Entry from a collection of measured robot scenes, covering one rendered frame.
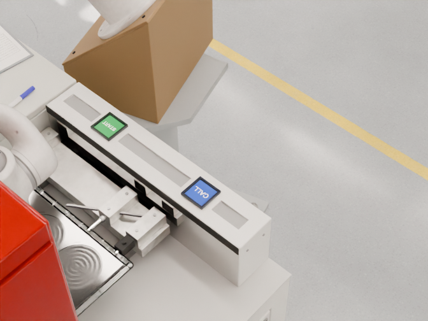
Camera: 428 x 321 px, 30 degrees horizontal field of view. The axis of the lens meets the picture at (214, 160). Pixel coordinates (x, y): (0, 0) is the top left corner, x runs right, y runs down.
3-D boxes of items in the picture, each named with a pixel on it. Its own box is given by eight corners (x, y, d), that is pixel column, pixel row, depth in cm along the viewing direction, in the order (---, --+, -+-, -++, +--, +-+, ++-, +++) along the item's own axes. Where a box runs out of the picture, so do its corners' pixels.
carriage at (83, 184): (142, 258, 159) (141, 250, 157) (25, 164, 175) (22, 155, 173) (170, 233, 163) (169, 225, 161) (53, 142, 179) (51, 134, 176)
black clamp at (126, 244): (122, 257, 156) (121, 250, 154) (114, 251, 157) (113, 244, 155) (135, 246, 157) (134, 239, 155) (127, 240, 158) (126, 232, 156)
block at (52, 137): (32, 163, 171) (30, 154, 169) (22, 155, 173) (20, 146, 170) (61, 142, 175) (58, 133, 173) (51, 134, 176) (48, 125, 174)
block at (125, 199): (110, 225, 161) (109, 217, 159) (99, 216, 162) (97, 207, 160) (139, 202, 165) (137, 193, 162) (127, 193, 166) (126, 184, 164)
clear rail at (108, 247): (130, 271, 153) (129, 267, 152) (6, 169, 169) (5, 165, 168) (135, 267, 154) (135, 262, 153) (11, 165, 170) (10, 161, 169)
